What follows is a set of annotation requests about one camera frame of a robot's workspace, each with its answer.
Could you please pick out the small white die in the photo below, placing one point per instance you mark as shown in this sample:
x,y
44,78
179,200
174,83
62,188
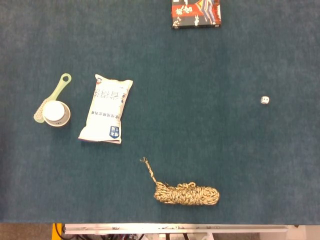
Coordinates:
x,y
264,100

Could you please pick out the white snack bag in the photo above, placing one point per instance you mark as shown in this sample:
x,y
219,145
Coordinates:
x,y
106,110

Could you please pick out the white paper cup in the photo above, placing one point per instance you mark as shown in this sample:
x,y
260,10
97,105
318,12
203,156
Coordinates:
x,y
55,112

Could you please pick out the green scrub brush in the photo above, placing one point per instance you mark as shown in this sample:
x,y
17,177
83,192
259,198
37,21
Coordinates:
x,y
59,88

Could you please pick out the black red printed box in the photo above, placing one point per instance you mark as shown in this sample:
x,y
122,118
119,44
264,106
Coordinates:
x,y
196,12

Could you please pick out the silver aluminium frame rail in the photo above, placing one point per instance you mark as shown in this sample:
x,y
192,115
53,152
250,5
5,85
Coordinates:
x,y
175,228

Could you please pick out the yellow frame post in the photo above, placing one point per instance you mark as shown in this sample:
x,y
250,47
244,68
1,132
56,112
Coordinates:
x,y
54,231

